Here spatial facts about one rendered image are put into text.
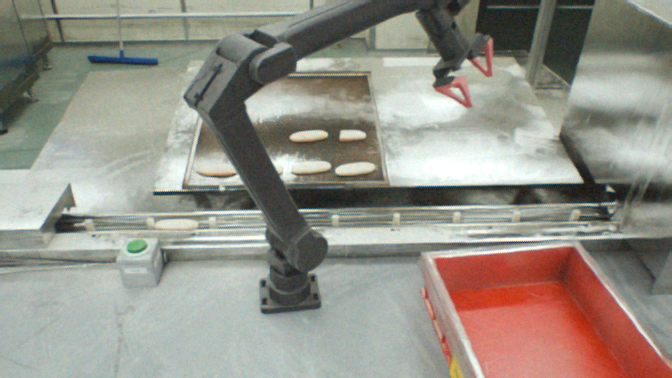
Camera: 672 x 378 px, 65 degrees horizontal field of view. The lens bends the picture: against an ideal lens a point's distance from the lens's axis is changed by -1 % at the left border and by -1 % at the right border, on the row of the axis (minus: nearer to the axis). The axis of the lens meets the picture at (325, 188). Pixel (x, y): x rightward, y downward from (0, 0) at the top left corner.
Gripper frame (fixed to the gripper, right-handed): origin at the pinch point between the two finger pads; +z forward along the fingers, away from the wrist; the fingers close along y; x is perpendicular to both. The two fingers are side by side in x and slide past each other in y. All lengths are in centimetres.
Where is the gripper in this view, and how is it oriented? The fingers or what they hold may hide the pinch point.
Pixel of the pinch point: (478, 88)
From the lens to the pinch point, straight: 111.7
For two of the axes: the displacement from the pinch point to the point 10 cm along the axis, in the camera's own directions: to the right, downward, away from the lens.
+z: 5.9, 7.0, 4.0
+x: 5.9, -0.3, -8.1
